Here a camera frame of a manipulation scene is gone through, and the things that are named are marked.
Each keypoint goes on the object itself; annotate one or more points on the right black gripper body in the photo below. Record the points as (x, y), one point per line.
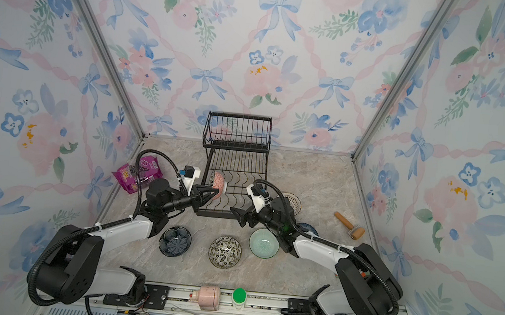
(266, 216)

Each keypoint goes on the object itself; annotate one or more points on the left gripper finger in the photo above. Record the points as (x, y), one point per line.
(199, 201)
(204, 194)

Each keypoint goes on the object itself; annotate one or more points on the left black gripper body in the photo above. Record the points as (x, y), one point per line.
(181, 201)

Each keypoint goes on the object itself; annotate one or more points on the red patterned bowl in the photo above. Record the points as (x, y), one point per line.
(219, 183)

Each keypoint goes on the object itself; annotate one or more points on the dark blue striped bowl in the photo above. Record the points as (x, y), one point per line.
(175, 241)

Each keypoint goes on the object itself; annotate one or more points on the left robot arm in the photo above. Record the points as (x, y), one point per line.
(68, 269)

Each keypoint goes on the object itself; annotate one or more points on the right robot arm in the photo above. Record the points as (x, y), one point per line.
(367, 287)

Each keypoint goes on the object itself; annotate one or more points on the black two-tier dish rack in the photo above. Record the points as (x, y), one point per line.
(237, 148)

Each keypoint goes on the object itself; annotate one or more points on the light green bowl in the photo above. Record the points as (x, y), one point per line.
(263, 244)

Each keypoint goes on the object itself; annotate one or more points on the brown white lattice bowl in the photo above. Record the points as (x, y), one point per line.
(294, 202)

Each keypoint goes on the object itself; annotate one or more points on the grey floral patterned bowl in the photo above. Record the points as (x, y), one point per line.
(225, 252)

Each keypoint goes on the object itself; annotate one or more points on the blue patterned bowl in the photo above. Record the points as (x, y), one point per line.
(305, 227)

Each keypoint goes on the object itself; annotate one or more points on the purple snack bag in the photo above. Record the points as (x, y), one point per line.
(147, 171)

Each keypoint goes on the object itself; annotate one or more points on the green lid bottle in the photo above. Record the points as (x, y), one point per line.
(238, 298)

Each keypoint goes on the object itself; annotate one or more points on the pink cup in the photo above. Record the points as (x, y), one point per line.
(206, 297)

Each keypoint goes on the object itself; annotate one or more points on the wooden roller tool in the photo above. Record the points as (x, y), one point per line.
(354, 231)

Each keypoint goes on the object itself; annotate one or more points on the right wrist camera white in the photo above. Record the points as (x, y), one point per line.
(258, 196)

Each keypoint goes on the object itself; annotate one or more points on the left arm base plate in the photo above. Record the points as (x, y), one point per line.
(154, 298)

